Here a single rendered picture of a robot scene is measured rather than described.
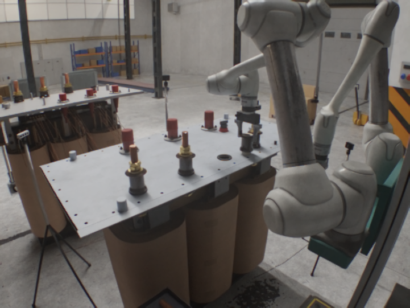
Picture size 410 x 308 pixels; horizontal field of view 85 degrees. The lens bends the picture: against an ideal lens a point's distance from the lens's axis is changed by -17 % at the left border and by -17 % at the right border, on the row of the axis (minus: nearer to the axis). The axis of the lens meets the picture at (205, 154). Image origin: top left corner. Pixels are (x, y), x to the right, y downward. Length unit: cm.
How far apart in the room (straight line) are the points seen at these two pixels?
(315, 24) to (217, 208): 110
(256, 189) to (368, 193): 110
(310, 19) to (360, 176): 52
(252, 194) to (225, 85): 85
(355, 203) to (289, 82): 41
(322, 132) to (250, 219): 95
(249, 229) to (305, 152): 133
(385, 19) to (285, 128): 71
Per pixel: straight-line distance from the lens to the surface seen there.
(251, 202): 189
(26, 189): 281
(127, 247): 138
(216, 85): 131
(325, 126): 128
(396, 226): 102
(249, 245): 214
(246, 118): 145
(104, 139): 284
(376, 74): 143
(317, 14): 94
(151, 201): 109
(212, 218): 158
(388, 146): 129
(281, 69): 80
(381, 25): 127
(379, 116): 146
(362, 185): 85
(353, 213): 86
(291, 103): 78
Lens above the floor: 193
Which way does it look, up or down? 22 degrees down
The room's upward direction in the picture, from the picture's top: straight up
